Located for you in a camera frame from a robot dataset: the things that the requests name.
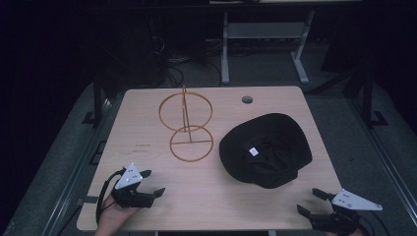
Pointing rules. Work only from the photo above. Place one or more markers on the black hat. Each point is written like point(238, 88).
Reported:
point(278, 164)

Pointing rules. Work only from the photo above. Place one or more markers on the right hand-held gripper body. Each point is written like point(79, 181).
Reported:
point(354, 200)

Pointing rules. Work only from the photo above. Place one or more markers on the black metal stand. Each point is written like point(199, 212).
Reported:
point(369, 98)
point(97, 101)

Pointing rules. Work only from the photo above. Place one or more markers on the grey floor rail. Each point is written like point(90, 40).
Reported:
point(70, 177)
point(387, 164)

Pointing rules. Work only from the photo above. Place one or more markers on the grey metal table frame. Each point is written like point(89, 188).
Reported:
point(265, 30)

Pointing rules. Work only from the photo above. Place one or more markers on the person's right hand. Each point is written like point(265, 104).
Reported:
point(355, 234)

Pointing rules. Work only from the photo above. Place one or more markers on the person's left hand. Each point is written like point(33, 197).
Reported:
point(113, 218)

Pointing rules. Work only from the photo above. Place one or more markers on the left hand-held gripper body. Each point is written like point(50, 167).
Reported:
point(129, 177)

